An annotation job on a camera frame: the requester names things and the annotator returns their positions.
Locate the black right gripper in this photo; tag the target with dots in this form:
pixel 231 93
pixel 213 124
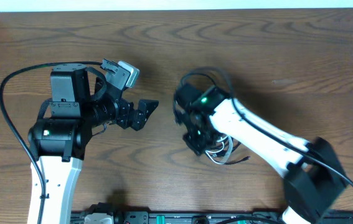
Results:
pixel 197 149

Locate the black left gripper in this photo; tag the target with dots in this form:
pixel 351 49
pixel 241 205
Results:
pixel 144 111

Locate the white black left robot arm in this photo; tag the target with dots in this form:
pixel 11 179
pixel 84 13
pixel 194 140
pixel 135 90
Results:
pixel 82 99

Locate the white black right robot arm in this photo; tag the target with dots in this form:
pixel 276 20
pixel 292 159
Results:
pixel 312 174

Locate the green clip on rail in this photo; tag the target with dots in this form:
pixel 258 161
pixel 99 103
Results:
pixel 160 219

